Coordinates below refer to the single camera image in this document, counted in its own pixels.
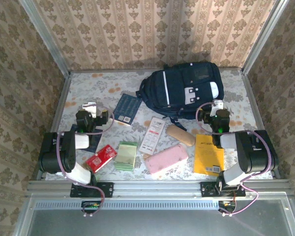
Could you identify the yellow book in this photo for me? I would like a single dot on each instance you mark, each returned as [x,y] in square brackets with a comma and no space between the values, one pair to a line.
[207,157]

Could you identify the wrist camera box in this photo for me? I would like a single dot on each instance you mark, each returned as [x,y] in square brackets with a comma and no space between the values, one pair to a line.
[89,108]
[217,104]

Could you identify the aluminium side rail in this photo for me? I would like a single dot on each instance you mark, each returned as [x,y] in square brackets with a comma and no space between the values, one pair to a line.
[259,118]
[55,123]

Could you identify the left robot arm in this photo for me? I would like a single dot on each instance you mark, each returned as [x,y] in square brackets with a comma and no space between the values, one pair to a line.
[51,155]

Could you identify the green box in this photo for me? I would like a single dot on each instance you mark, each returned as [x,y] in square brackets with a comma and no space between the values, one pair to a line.
[125,155]

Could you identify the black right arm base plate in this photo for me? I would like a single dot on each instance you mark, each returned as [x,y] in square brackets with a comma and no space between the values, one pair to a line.
[207,189]

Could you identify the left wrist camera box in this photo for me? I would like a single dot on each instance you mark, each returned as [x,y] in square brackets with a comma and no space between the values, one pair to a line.
[89,108]

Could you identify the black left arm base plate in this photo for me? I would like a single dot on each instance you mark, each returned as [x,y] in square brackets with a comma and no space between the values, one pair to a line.
[108,189]

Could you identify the pink pencil case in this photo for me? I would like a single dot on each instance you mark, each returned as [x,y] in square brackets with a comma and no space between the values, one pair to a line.
[167,159]

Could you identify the tan pencil pouch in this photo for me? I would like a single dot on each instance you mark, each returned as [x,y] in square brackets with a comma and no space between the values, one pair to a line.
[180,136]

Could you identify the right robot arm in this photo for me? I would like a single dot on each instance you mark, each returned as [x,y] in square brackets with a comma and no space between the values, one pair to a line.
[250,157]

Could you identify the navy blue backpack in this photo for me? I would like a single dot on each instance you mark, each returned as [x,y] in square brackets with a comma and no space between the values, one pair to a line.
[177,83]

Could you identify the aluminium rear rail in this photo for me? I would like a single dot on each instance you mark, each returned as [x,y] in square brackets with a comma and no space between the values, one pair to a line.
[93,71]

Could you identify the white stationery package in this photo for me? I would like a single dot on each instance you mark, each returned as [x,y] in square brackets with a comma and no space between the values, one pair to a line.
[152,135]

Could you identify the aluminium frame rail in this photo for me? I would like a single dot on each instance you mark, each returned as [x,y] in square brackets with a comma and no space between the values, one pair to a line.
[157,188]

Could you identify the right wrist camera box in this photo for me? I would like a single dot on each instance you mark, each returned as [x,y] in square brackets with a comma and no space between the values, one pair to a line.
[217,104]

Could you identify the grey metal panel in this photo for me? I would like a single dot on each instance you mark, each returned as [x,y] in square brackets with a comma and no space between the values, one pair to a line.
[150,223]

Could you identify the aluminium frame post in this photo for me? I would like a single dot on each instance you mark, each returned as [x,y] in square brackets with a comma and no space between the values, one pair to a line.
[263,37]
[48,37]

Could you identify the dark blue book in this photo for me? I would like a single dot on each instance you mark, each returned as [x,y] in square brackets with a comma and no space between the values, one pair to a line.
[126,108]
[96,142]

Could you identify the red packet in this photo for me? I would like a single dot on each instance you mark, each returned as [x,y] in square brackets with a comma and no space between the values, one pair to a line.
[100,157]

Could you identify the floral table cloth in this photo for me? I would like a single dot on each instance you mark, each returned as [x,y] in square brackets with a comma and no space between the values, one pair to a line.
[100,86]

